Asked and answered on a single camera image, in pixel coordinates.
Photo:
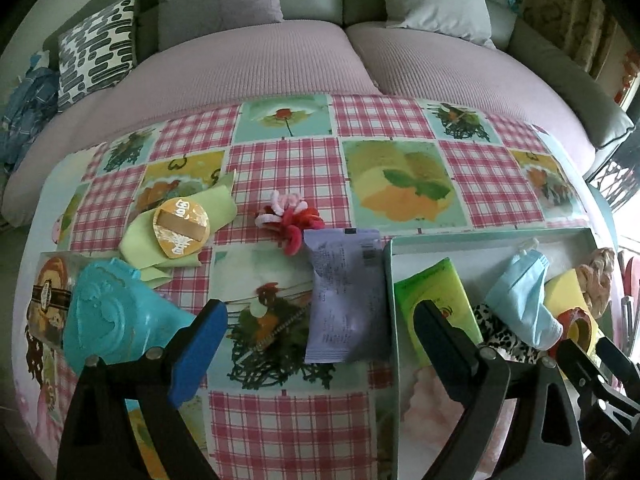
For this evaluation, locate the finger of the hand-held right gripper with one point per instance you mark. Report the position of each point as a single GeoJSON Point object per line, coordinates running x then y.
{"type": "Point", "coordinates": [585, 370]}
{"type": "Point", "coordinates": [622, 362]}

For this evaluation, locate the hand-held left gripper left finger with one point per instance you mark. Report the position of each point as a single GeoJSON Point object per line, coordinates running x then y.
{"type": "Point", "coordinates": [195, 355]}

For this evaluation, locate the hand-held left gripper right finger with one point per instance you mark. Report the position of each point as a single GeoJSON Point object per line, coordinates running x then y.
{"type": "Point", "coordinates": [445, 345]}

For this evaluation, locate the red tape roll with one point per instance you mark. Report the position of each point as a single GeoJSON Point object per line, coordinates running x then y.
{"type": "Point", "coordinates": [575, 317]}

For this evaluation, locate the pink fluffy cloth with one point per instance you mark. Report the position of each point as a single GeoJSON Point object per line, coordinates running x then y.
{"type": "Point", "coordinates": [430, 405]}

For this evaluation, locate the yellow-green tissue packet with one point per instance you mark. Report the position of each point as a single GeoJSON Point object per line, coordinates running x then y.
{"type": "Point", "coordinates": [430, 285]}

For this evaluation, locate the blue face mask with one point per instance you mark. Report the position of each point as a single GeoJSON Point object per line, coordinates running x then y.
{"type": "Point", "coordinates": [515, 300]}

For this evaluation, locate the beige braided scrunchie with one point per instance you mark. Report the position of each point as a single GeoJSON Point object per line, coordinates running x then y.
{"type": "Point", "coordinates": [597, 275]}

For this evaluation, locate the white tray with teal rim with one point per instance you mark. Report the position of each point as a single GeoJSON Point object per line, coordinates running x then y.
{"type": "Point", "coordinates": [450, 250]}

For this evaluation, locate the leopard print scrunchie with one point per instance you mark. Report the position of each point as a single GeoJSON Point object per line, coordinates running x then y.
{"type": "Point", "coordinates": [500, 335]}

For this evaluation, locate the teal plastic bag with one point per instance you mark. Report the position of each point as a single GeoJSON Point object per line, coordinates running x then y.
{"type": "Point", "coordinates": [110, 305]}

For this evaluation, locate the purple snack packet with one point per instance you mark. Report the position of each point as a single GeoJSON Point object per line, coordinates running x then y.
{"type": "Point", "coordinates": [345, 300]}

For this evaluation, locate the light green cloth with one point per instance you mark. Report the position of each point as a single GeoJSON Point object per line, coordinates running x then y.
{"type": "Point", "coordinates": [145, 245]}

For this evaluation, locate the round gold ornament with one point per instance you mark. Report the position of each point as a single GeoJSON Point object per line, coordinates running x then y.
{"type": "Point", "coordinates": [180, 230]}

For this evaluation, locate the clear box with brown print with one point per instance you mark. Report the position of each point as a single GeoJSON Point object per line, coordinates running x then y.
{"type": "Point", "coordinates": [45, 295]}

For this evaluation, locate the red and pink hair flower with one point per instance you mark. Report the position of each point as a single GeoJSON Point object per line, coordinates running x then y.
{"type": "Point", "coordinates": [295, 225]}

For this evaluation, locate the black metal rack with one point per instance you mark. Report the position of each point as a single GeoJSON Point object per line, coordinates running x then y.
{"type": "Point", "coordinates": [615, 180]}

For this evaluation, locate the pink ribbed sofa cover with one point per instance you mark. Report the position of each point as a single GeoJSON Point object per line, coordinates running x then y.
{"type": "Point", "coordinates": [250, 70]}

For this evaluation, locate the blue denim clothing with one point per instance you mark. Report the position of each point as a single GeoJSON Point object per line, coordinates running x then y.
{"type": "Point", "coordinates": [27, 110]}

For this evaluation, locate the black and white patterned pillow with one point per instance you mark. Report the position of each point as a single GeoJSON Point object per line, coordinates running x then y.
{"type": "Point", "coordinates": [95, 50]}

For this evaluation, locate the light grey pillow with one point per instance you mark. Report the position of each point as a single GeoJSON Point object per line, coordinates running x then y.
{"type": "Point", "coordinates": [435, 0]}

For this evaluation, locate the beige patterned curtain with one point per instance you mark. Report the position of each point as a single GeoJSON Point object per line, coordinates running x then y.
{"type": "Point", "coordinates": [565, 15]}

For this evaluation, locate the purple-grey pillow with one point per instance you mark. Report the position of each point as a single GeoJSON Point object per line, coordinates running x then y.
{"type": "Point", "coordinates": [215, 0]}

